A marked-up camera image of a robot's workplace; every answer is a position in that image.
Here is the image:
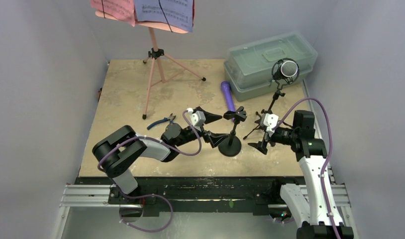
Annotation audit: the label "blue sheet music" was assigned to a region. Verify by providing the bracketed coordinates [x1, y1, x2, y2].
[134, 0, 194, 32]

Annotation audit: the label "purple microphone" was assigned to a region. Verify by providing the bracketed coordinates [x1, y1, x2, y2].
[220, 81, 235, 111]

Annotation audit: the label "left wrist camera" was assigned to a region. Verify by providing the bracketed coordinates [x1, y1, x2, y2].
[191, 111, 206, 131]

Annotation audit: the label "translucent plastic storage box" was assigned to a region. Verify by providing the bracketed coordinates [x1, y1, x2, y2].
[223, 31, 318, 102]

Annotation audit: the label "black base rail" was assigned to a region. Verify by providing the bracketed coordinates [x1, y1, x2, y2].
[59, 176, 351, 219]

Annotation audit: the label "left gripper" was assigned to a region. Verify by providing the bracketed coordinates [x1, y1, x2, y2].
[175, 108, 229, 147]

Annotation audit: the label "black round-base mic stand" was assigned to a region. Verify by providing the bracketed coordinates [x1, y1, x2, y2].
[218, 106, 247, 157]

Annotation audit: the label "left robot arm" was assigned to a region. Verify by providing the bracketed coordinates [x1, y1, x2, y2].
[92, 107, 229, 204]

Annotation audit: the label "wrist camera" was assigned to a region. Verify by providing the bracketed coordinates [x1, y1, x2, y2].
[259, 113, 279, 136]
[191, 111, 206, 131]

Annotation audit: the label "black tripod mic stand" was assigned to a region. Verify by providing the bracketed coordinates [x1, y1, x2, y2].
[243, 86, 285, 140]

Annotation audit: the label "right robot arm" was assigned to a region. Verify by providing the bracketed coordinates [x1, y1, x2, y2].
[250, 110, 355, 239]

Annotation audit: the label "blue-handled pliers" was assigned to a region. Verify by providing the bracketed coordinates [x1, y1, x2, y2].
[146, 114, 176, 130]

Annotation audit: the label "silver condenser microphone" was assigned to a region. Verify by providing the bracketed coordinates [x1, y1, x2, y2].
[271, 58, 300, 89]

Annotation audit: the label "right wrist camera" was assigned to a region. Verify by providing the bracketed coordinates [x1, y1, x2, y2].
[259, 113, 279, 136]

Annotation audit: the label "pink music stand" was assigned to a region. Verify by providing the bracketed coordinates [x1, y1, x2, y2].
[95, 9, 207, 120]

